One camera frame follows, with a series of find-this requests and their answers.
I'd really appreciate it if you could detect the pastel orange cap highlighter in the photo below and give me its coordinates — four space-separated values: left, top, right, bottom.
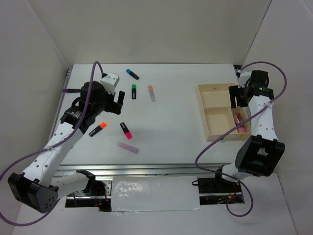
148 85 156 102

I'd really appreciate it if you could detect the pastel lilac highlighter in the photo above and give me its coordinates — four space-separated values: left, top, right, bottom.
116 141 138 153

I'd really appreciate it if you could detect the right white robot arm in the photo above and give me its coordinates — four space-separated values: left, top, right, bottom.
213 70 285 192

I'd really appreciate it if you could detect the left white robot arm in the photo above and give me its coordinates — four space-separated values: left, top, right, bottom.
8 81 125 213

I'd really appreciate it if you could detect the green cap black highlighter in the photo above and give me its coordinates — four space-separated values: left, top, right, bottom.
131 84 136 99

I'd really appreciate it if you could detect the wooden compartment tray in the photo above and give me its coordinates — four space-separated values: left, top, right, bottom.
196 83 248 142

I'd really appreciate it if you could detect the orange cap black highlighter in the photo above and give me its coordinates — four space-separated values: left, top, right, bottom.
89 122 107 137

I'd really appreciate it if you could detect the blue cap black highlighter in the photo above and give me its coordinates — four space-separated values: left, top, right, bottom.
126 69 139 80

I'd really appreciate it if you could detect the pink cap black highlighter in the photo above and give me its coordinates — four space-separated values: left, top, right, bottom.
120 122 132 139

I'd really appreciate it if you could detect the purple cap black highlighter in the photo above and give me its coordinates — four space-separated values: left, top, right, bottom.
63 89 80 93

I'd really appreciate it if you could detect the white front cover plate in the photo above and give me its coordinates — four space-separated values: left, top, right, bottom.
111 176 200 212

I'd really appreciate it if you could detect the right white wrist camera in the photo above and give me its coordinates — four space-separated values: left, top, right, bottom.
238 71 251 87

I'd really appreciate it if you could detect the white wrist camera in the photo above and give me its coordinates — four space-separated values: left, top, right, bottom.
238 71 251 87
100 73 120 94

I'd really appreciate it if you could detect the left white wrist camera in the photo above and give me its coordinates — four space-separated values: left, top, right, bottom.
100 73 120 94

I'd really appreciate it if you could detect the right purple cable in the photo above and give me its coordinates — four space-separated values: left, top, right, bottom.
195 61 287 218

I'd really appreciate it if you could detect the purple cable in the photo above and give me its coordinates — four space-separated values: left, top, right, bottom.
195 61 287 218
0 61 108 226

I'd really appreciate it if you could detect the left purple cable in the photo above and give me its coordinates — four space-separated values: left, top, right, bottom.
0 61 108 226

